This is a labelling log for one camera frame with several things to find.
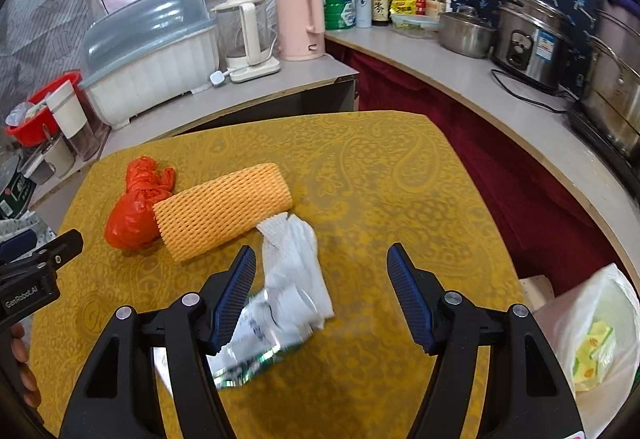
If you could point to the yellow paisley tablecloth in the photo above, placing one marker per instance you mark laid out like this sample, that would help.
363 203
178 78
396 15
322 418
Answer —
359 183

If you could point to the black induction cooktop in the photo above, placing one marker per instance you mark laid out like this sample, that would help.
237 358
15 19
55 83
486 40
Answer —
625 169

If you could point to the wooden stool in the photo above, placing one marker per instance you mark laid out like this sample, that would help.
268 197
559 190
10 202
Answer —
537 291

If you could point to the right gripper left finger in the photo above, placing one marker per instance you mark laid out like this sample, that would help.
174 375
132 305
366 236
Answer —
116 395

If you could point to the pink electric kettle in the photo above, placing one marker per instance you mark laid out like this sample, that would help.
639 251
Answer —
301 29

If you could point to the orange foam net sleeve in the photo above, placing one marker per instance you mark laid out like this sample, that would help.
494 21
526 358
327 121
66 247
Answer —
218 211

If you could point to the steel rice cooker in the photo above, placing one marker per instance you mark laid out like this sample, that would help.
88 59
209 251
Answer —
534 43

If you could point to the dark sauce bottle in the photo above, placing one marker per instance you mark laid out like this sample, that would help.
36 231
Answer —
380 12

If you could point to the small steel pot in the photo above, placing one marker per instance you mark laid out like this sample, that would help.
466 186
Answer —
465 34

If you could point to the red plastic bag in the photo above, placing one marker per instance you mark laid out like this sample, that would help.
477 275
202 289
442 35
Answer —
132 225

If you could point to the red plastic basket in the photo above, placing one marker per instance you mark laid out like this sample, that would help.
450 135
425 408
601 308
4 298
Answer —
34 131

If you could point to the dark red counter curtain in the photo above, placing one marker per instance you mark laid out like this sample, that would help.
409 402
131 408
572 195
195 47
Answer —
544 228

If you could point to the large steel steamer pot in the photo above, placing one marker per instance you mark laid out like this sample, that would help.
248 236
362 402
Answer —
611 98

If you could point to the green tin can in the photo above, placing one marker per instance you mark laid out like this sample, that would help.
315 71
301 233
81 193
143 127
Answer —
339 14

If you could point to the trash bin with white liner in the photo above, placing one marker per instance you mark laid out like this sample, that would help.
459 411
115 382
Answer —
566 320

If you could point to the white tissue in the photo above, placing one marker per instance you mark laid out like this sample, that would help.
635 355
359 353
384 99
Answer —
290 256

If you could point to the white dish rack grey lid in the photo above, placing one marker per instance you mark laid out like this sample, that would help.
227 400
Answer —
146 54

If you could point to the white glass electric kettle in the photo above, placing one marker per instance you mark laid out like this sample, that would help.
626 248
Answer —
247 43

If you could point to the person's left hand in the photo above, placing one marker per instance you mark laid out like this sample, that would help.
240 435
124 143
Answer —
32 395

